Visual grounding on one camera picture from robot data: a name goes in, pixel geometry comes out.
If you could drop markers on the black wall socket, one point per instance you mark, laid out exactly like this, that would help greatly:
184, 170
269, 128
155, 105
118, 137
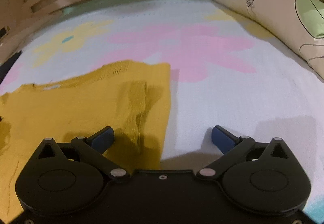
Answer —
3, 31

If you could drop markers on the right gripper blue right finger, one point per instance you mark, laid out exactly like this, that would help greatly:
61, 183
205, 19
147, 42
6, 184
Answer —
234, 150

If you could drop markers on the floral pastel bed blanket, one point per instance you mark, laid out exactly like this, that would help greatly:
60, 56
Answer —
225, 70

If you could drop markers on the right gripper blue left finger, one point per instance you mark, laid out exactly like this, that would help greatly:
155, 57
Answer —
90, 150

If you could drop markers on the dark maroon folded garment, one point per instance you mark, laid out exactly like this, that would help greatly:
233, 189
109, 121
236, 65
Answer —
5, 67

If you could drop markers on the mustard yellow knit sweater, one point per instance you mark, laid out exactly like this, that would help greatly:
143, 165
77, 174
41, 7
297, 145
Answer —
131, 97

